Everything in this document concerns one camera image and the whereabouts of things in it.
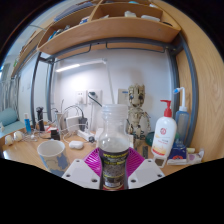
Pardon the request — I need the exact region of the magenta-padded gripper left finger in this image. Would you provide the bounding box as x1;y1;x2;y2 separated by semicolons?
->
62;147;103;190

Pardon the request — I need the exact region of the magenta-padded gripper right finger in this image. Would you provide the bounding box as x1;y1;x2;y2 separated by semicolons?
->
127;147;165;190

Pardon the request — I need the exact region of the clear bottle with dark label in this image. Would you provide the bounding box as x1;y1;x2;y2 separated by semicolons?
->
97;103;131;191

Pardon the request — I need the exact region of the small white oval case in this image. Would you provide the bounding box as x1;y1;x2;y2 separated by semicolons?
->
68;140;85;150

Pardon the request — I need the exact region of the cream mug with blue patches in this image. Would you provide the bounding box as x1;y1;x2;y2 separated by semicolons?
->
36;139;71;178

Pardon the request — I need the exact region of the small blue box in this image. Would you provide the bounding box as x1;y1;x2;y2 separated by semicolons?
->
168;139;188;164

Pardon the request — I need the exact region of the white power strip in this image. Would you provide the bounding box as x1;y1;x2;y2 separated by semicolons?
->
77;129;98;143

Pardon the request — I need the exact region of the white pump bottle, red pump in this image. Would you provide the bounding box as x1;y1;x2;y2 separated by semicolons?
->
150;99;178;168

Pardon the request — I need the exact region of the small black adapter cube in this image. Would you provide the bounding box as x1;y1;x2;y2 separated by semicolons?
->
49;128;62;141

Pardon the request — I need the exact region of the white charger block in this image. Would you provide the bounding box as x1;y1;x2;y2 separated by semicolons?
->
65;115;81;133

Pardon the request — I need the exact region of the wooden tree-man figurine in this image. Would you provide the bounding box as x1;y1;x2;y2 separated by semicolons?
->
126;83;151;151

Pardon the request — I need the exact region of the black electric shaver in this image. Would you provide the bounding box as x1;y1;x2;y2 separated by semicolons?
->
35;106;46;132

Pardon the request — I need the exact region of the small blue bottle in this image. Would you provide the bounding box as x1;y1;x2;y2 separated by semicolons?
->
23;112;33;135

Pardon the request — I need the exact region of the white tape roll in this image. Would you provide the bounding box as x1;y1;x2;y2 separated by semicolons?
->
3;134;15;146
13;130;24;141

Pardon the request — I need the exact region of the bed with pale blue sheet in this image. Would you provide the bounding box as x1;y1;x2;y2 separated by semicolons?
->
0;120;26;139

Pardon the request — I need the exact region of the teal pillow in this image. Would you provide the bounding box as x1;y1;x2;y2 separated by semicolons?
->
0;107;19;127

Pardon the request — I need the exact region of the grey patterned curtain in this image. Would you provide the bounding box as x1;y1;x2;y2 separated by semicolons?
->
0;78;21;113

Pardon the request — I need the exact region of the white desk lamp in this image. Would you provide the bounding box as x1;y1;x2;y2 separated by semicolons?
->
54;58;116;108

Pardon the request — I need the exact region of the wooden wardrobe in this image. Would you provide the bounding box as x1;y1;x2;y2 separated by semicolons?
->
153;0;224;158

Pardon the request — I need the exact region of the wooden shelf unit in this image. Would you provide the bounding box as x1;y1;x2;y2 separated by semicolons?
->
37;0;183;57

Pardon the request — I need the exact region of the white wall socket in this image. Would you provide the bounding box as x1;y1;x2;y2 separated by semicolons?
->
75;90;88;105
87;89;103;105

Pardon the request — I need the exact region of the grey metal shelf frame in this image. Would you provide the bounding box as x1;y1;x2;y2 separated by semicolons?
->
29;33;200;148

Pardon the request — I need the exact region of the long wooden wall shelf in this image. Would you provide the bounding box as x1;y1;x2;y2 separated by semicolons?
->
9;28;48;79

